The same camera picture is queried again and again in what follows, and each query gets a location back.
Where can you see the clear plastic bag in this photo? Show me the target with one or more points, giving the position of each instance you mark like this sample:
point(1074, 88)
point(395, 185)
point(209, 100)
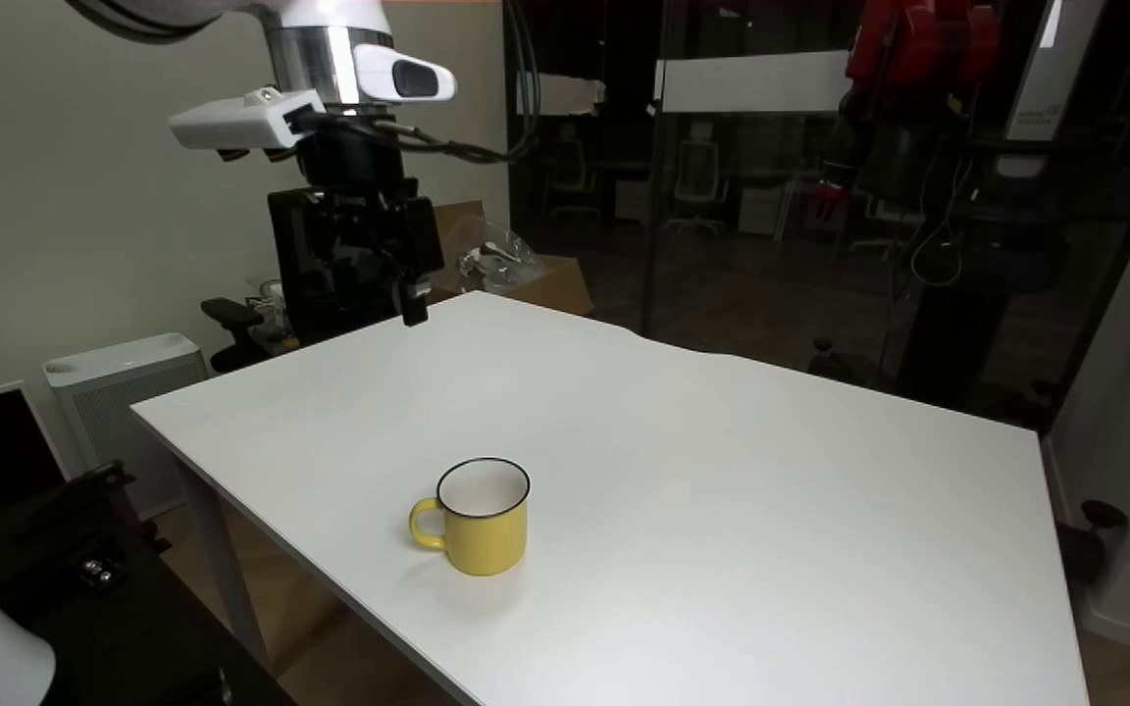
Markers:
point(497, 261)

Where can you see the white board behind glass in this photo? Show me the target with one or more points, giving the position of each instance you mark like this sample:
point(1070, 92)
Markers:
point(745, 82)

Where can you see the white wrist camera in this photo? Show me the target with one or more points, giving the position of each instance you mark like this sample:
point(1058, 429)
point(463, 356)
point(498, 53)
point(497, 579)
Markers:
point(244, 120)

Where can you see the black round floor object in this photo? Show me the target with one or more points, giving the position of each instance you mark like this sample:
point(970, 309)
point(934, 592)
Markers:
point(1101, 533)

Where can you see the brown cardboard box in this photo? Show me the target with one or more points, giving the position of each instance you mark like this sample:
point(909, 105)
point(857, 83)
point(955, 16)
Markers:
point(462, 237)

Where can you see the black office chair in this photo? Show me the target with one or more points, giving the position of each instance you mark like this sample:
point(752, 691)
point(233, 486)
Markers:
point(293, 270)

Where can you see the grey table leg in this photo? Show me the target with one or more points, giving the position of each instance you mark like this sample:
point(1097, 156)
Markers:
point(233, 573)

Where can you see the yellow enamel mug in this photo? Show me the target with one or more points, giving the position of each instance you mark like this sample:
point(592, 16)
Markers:
point(486, 535)

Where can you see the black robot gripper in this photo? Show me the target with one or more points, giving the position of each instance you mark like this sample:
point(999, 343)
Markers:
point(375, 228)

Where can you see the white low cabinet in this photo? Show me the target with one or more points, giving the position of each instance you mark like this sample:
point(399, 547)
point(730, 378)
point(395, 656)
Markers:
point(120, 394)

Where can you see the red robot behind glass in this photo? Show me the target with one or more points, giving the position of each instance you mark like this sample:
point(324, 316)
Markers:
point(925, 40)

